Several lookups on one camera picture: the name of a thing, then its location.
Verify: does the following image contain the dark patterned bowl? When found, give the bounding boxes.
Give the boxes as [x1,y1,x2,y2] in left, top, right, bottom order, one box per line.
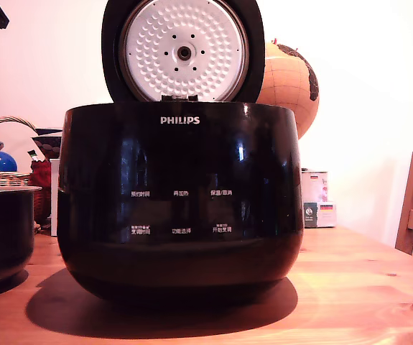
[32,128,63,161]

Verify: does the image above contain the white upright board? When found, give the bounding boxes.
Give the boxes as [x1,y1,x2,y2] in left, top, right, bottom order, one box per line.
[50,158,61,237]

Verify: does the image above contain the dark green small box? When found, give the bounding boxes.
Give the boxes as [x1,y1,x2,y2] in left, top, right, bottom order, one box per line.
[302,201,319,229]

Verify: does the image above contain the red knitted item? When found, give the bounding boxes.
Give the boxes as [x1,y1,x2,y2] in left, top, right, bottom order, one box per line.
[29,160,52,226]

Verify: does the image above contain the black rice cooker lid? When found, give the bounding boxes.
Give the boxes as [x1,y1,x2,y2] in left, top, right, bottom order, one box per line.
[101,0,266,105]

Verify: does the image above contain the white tin canister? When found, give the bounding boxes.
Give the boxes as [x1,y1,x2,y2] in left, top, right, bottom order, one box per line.
[301,168,329,203]

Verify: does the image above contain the black Philips rice cooker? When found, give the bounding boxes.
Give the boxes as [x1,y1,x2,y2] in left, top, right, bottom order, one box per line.
[56,101,305,302]

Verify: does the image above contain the wicker basket with handle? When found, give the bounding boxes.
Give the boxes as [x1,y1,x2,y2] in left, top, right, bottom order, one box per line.
[0,115,37,188]

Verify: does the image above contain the black metallic inner pot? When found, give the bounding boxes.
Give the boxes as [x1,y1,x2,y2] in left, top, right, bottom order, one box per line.
[0,185,43,288]

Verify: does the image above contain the tan world globe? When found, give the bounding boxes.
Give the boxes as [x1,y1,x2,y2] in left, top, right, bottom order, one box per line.
[255,40,320,140]

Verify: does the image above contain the small white box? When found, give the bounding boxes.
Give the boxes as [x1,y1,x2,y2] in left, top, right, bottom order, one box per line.
[315,201,338,229]

